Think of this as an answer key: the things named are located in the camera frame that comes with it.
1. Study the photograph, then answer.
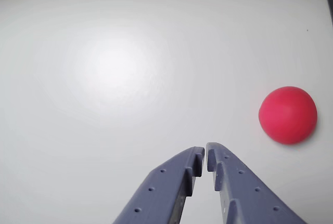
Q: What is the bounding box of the blue-grey gripper finger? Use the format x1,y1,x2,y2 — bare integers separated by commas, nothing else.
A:
112,146,206,224
206,142,309,224

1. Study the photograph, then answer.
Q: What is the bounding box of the red ball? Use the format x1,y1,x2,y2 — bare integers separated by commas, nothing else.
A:
258,86,318,146

